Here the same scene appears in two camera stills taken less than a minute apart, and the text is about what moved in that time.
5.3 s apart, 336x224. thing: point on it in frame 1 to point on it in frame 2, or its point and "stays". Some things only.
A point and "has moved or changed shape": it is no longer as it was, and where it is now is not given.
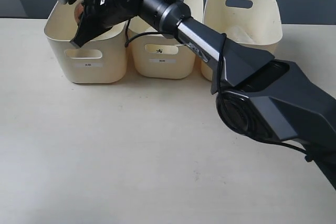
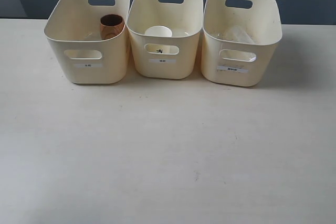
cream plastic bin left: (102, 60) stays
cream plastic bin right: (250, 17) stays
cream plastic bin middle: (156, 55) stays
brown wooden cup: (78, 10) has moved or changed shape
